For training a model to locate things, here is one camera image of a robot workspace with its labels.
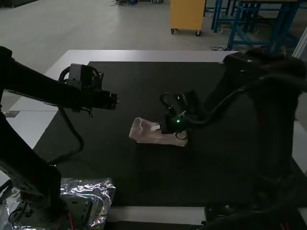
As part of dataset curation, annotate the pale towel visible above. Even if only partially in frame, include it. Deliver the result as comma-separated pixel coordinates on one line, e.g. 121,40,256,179
129,117,187,147

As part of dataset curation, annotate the silver foil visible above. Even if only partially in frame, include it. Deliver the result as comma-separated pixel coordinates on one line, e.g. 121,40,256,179
0,177,117,230

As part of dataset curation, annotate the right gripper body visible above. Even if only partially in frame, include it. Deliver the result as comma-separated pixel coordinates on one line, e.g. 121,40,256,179
161,112,190,135

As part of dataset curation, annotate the yellow wheeled cabinet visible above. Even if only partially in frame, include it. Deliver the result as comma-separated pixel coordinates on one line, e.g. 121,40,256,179
169,0,207,37

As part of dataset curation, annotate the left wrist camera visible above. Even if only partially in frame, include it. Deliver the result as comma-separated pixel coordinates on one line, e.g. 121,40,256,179
69,63,84,81

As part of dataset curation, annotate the black mat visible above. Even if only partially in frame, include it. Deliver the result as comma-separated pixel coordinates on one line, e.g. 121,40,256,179
32,61,264,207

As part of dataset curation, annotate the blue metal frame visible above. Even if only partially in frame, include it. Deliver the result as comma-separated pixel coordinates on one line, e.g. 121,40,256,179
211,0,240,33
226,0,307,51

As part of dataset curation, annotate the black cable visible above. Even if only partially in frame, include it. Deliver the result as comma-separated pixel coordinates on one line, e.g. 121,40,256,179
160,92,177,110
47,106,84,167

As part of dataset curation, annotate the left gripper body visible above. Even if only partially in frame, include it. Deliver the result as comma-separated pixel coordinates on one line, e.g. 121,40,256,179
64,64,105,91

